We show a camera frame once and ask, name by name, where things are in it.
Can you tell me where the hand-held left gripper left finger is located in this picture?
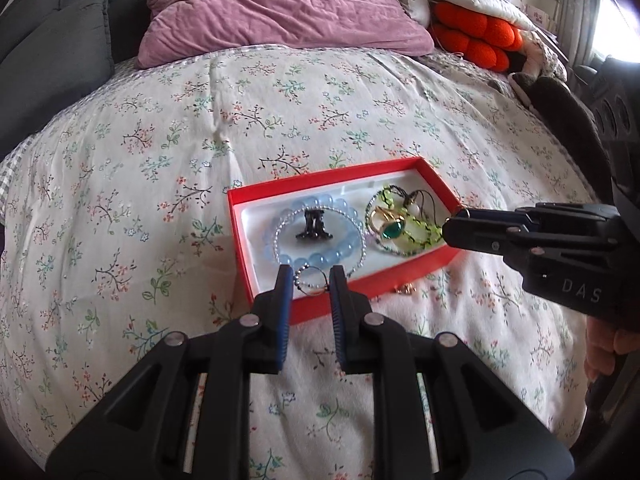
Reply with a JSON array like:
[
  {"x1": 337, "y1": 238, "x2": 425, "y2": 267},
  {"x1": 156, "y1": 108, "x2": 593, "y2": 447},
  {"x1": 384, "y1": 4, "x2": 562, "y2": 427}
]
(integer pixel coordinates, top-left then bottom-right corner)
[{"x1": 46, "y1": 265, "x2": 295, "y2": 480}]

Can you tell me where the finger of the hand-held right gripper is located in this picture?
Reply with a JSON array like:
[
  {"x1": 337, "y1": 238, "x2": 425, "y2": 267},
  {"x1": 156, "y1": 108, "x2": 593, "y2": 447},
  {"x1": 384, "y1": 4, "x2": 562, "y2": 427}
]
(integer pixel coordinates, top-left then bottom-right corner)
[
  {"x1": 442, "y1": 215, "x2": 620, "y2": 282},
  {"x1": 461, "y1": 202, "x2": 622, "y2": 242}
]

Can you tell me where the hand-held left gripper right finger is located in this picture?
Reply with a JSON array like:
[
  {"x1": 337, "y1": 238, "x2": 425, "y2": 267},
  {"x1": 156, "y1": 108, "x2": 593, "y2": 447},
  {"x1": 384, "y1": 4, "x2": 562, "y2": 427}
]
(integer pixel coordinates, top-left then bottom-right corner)
[{"x1": 329, "y1": 265, "x2": 576, "y2": 480}]

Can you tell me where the small beaded ring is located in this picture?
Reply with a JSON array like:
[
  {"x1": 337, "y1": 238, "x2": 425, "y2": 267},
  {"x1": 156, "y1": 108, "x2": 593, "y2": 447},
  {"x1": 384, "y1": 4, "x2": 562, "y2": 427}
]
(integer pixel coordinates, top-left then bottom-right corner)
[{"x1": 294, "y1": 264, "x2": 335, "y2": 298}]

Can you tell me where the blue bead bracelet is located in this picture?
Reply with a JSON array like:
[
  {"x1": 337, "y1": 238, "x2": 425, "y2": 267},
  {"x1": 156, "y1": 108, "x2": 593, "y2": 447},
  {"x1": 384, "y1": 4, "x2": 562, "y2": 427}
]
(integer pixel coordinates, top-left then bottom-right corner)
[{"x1": 272, "y1": 194, "x2": 363, "y2": 273}]

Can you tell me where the yellow-green bead bracelet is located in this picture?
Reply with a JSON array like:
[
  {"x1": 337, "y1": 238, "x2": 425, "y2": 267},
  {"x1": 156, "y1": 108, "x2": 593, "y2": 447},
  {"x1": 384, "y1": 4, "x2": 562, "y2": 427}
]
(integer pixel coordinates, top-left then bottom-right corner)
[{"x1": 367, "y1": 187, "x2": 443, "y2": 253}]

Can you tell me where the dark cord pale bead bracelet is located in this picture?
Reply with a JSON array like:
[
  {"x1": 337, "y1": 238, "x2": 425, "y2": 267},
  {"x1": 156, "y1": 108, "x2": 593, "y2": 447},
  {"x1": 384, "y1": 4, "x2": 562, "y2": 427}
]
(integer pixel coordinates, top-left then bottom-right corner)
[{"x1": 397, "y1": 187, "x2": 441, "y2": 221}]

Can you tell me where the red cardboard box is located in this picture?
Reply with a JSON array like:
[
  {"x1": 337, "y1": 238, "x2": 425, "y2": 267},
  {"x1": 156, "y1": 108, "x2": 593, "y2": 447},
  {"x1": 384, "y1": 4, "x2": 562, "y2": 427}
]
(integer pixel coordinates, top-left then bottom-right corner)
[{"x1": 227, "y1": 157, "x2": 463, "y2": 327}]

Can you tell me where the thin dark bead bracelet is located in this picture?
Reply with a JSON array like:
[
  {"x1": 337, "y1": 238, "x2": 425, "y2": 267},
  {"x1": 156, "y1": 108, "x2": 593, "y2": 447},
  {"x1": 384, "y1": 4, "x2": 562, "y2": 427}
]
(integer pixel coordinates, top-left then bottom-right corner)
[{"x1": 364, "y1": 185, "x2": 446, "y2": 257}]

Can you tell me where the black hair claw clip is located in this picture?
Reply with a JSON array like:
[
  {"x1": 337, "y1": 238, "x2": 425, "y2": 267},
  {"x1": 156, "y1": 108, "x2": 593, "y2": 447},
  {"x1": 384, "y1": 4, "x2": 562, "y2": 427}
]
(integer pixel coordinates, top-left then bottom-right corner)
[{"x1": 294, "y1": 210, "x2": 332, "y2": 242}]

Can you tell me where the gold ring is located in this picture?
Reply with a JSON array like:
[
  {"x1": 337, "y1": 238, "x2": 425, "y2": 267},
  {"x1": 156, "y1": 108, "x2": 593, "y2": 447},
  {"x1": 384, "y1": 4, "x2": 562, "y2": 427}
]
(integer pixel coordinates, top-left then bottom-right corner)
[{"x1": 370, "y1": 205, "x2": 408, "y2": 242}]

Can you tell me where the clear bead bracelet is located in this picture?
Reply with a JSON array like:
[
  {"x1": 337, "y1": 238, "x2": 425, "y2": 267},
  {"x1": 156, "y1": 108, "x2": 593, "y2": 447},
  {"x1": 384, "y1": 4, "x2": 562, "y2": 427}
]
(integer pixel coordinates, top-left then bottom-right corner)
[{"x1": 270, "y1": 199, "x2": 362, "y2": 277}]

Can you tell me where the person's right hand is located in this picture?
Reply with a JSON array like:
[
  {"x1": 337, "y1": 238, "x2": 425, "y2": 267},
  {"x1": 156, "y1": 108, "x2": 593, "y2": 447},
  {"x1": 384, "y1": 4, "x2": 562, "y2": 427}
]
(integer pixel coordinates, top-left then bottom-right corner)
[{"x1": 585, "y1": 316, "x2": 640, "y2": 383}]

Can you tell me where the grey cloth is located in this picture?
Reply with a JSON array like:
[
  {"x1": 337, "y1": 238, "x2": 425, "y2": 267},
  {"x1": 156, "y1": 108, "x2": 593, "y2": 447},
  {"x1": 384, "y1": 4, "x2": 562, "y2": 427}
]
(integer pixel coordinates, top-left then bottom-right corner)
[{"x1": 510, "y1": 72, "x2": 613, "y2": 201}]

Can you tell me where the orange plush cushion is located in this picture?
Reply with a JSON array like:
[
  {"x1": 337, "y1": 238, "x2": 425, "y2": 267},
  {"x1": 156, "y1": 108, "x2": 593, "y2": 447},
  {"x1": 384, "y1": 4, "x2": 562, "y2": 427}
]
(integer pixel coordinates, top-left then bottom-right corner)
[{"x1": 431, "y1": 1, "x2": 525, "y2": 72}]

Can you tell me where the grey curtain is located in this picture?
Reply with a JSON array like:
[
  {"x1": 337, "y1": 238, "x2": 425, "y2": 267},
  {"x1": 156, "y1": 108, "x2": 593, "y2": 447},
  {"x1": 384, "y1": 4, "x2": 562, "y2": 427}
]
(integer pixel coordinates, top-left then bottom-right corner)
[{"x1": 557, "y1": 0, "x2": 608, "y2": 66}]

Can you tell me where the pink pillow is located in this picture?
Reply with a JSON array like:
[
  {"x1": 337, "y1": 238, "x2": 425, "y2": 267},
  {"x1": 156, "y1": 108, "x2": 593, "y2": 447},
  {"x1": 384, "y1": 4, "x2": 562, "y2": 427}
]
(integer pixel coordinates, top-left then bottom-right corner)
[{"x1": 136, "y1": 0, "x2": 436, "y2": 68}]

